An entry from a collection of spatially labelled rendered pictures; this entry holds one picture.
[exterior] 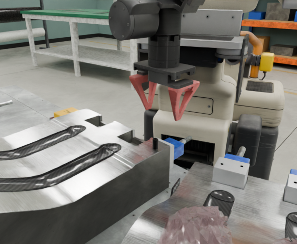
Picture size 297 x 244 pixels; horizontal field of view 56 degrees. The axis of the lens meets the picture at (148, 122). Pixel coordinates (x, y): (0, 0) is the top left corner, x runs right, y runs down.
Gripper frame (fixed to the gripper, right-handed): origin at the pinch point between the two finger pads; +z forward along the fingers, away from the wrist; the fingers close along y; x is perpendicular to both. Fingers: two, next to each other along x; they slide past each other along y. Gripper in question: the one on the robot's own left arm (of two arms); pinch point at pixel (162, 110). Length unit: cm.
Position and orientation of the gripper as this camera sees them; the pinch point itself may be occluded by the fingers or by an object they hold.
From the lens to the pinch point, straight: 55.8
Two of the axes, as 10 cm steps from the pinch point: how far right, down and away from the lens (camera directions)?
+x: 7.0, -2.9, 6.5
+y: 7.1, 2.9, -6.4
